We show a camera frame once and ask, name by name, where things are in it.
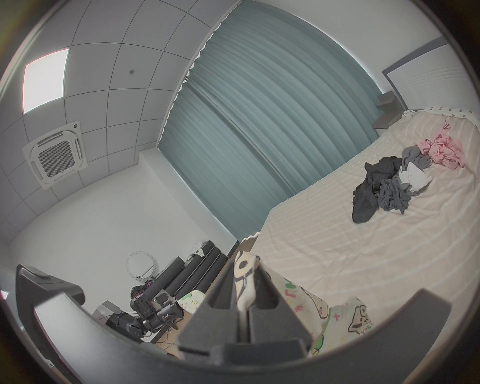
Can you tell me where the grey bedside table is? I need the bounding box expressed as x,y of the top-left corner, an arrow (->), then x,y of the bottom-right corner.
373,91 -> 404,130

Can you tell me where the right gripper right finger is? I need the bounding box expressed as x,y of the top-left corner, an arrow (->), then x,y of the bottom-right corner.
245,262 -> 314,359

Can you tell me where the ceiling air conditioner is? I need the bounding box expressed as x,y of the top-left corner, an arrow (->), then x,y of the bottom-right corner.
22,121 -> 89,190

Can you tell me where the blue-green curtain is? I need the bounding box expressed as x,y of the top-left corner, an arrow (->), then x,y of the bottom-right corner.
180,0 -> 387,196
157,80 -> 301,242

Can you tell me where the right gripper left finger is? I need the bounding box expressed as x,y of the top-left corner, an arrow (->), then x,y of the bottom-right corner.
177,252 -> 241,364

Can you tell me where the black garment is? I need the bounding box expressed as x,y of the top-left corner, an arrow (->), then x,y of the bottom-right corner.
352,155 -> 404,225

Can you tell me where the round white mirror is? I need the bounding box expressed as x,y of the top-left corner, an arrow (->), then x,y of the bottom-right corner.
127,251 -> 160,282

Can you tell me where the light grey garment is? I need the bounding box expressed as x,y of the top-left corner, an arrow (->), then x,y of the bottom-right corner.
400,145 -> 434,172

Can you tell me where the white garment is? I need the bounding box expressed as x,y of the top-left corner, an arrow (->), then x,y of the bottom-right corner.
399,162 -> 433,196

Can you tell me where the pink garment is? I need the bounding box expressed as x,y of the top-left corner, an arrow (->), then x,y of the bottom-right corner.
414,121 -> 466,169

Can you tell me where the black chest of drawers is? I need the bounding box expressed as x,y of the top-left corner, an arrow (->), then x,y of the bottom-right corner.
152,240 -> 230,301

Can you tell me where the bed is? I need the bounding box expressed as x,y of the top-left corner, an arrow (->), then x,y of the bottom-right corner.
249,37 -> 480,355

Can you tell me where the square ceiling light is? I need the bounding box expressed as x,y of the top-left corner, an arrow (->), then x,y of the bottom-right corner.
22,49 -> 70,113

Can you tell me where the white printed pillow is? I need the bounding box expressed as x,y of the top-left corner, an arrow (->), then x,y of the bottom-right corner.
422,107 -> 480,130

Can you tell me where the white printed pyjama top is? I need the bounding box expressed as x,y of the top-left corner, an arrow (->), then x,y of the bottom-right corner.
177,252 -> 376,357

